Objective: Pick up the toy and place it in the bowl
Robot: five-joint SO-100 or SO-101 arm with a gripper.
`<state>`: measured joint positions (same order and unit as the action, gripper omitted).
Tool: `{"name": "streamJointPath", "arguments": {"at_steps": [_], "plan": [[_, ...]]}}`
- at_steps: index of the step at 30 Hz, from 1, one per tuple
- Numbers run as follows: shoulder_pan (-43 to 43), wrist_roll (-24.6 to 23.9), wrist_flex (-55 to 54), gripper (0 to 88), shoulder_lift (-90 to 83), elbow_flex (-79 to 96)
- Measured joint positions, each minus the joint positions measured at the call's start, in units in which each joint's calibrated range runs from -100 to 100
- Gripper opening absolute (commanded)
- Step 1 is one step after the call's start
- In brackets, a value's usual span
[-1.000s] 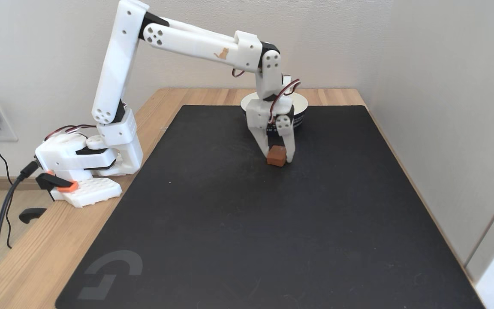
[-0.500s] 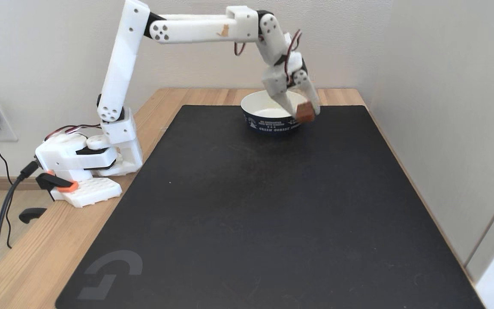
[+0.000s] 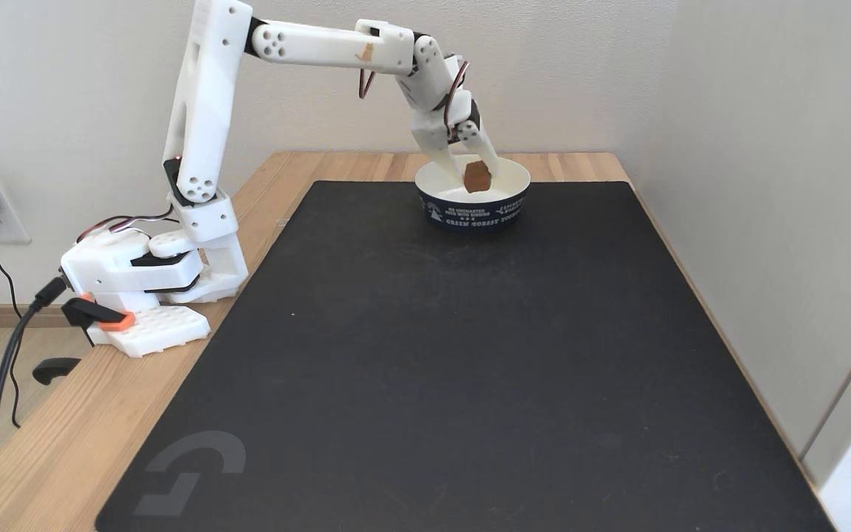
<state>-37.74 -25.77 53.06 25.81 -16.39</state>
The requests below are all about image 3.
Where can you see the brown toy cube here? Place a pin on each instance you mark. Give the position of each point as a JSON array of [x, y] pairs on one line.
[[477, 178]]

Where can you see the navy and white paper bowl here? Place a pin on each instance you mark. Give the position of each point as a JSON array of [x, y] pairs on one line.
[[472, 214]]

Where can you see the black desk mat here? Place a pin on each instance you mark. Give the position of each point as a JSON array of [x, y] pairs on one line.
[[470, 384]]

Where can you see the black and orange table clamp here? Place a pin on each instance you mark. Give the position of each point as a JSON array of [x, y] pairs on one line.
[[97, 314]]

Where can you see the white wall outlet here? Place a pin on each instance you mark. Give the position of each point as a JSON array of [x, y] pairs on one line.
[[8, 214]]

